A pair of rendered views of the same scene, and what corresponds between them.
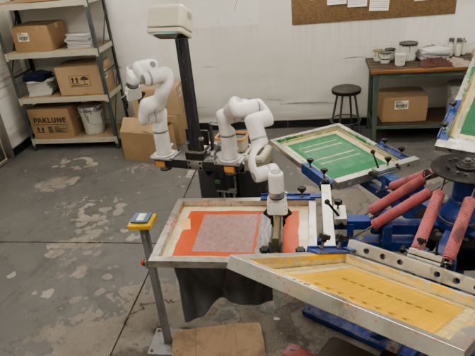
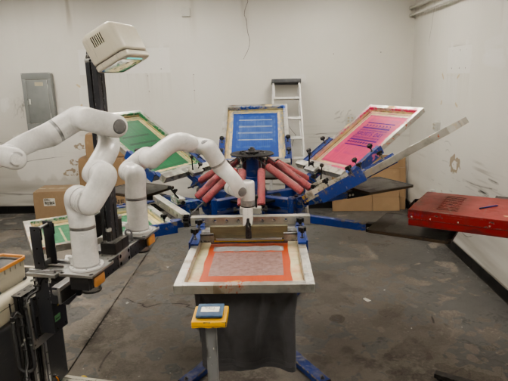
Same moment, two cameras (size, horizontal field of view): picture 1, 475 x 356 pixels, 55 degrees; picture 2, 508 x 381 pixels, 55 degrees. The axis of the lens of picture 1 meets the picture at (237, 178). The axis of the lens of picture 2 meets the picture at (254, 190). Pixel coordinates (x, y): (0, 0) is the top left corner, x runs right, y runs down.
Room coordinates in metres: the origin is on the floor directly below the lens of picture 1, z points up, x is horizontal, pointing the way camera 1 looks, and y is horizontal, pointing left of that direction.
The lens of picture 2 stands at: (2.27, 2.27, 1.83)
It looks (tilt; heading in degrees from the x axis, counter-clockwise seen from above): 13 degrees down; 262
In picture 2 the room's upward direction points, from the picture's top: 1 degrees counter-clockwise
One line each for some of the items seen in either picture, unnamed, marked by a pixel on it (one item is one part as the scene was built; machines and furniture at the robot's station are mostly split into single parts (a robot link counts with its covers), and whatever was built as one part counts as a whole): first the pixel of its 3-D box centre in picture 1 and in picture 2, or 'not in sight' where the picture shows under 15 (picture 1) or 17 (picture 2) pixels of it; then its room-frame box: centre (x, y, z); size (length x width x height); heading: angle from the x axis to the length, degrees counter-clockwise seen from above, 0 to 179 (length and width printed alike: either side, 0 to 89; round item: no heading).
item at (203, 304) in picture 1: (226, 291); not in sight; (1.78, 0.11, 0.74); 0.46 x 0.04 x 0.42; 80
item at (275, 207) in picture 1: (277, 203); (248, 213); (1.94, -0.18, 1.12); 0.10 x 0.07 x 0.11; 80
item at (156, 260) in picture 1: (238, 229); (247, 255); (1.98, 0.02, 0.97); 0.79 x 0.58 x 0.04; 80
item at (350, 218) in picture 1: (351, 222); not in sight; (1.88, -0.53, 1.02); 0.17 x 0.06 x 0.05; 80
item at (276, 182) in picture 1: (273, 177); (240, 190); (1.98, -0.18, 1.25); 0.15 x 0.10 x 0.11; 22
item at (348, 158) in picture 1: (347, 148); (122, 209); (2.64, -0.71, 1.05); 1.08 x 0.61 x 0.23; 20
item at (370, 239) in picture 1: (324, 243); not in sight; (1.90, -0.41, 0.89); 1.24 x 0.06 x 0.06; 80
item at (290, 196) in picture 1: (288, 200); (197, 239); (2.21, -0.27, 0.98); 0.30 x 0.05 x 0.07; 80
